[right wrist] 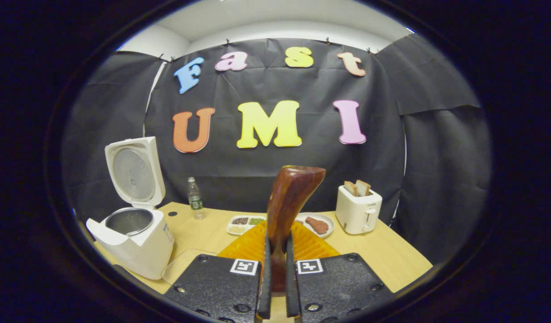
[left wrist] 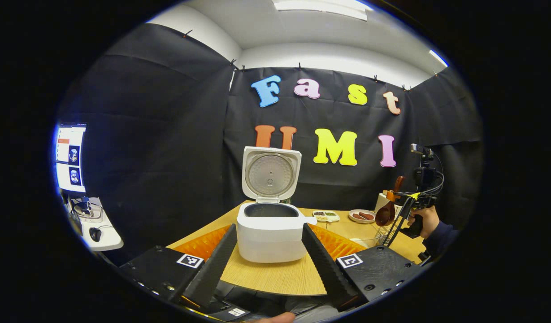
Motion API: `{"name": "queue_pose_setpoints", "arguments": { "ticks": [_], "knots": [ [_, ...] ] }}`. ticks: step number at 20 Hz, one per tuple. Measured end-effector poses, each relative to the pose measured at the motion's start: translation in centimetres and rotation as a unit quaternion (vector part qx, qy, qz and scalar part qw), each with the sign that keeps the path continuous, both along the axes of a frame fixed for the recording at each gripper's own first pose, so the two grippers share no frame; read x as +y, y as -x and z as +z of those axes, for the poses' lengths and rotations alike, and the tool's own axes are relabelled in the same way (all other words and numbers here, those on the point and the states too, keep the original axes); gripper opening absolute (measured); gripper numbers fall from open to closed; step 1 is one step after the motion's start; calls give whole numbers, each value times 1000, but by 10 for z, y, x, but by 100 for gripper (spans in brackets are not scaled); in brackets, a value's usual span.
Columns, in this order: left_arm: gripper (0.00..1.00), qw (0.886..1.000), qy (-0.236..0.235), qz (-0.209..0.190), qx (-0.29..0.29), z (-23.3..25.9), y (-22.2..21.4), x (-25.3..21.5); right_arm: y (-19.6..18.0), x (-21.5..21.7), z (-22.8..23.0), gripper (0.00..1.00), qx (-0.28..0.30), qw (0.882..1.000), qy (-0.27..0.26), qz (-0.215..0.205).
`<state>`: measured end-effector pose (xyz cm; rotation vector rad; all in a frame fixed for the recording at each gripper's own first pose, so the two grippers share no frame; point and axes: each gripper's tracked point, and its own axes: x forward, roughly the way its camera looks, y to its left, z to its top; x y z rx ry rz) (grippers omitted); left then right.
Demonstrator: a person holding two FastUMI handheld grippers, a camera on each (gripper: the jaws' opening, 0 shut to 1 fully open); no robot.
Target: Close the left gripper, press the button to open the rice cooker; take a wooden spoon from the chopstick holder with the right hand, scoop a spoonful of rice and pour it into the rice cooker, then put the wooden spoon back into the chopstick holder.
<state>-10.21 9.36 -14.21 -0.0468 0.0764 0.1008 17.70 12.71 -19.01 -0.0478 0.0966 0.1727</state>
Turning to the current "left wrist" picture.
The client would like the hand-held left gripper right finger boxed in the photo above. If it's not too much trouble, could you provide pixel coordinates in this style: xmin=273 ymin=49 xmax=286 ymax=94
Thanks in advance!
xmin=301 ymin=223 xmax=430 ymax=312

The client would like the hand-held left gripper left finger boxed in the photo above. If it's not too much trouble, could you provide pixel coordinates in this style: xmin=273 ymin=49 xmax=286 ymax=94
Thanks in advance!
xmin=118 ymin=223 xmax=238 ymax=308

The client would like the brown wooden spoon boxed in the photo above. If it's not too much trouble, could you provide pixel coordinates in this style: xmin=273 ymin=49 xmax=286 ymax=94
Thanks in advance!
xmin=375 ymin=176 xmax=406 ymax=227

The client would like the metal wire chopstick holder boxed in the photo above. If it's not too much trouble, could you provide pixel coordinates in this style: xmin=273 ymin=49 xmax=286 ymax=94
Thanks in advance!
xmin=375 ymin=224 xmax=399 ymax=246

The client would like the white rice cooker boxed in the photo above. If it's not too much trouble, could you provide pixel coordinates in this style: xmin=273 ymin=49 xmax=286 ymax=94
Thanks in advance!
xmin=236 ymin=146 xmax=317 ymax=263

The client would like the cream toaster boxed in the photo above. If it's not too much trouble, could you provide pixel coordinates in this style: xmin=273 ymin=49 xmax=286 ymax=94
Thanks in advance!
xmin=375 ymin=192 xmax=402 ymax=217

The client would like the round white plate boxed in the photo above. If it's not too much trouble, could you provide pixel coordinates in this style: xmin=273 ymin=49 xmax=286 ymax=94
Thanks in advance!
xmin=348 ymin=209 xmax=377 ymax=224

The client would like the white divided dish of beans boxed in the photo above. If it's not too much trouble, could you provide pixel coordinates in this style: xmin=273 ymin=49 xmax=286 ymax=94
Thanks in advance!
xmin=312 ymin=210 xmax=340 ymax=223

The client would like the black backdrop cloth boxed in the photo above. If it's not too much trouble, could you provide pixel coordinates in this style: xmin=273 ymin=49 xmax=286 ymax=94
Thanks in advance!
xmin=56 ymin=22 xmax=484 ymax=265

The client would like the small ceiling light panel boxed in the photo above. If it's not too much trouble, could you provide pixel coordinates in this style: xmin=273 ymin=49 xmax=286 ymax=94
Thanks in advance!
xmin=429 ymin=49 xmax=449 ymax=68

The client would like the white side desk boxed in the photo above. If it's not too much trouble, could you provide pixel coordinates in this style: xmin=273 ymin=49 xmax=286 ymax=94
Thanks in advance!
xmin=62 ymin=195 xmax=123 ymax=252

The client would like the computer monitor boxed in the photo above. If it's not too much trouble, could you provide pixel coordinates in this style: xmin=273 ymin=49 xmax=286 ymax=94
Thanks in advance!
xmin=55 ymin=124 xmax=87 ymax=193

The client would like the large ceiling light panel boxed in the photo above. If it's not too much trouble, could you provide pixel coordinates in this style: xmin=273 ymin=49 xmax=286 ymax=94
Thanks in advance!
xmin=272 ymin=0 xmax=368 ymax=22

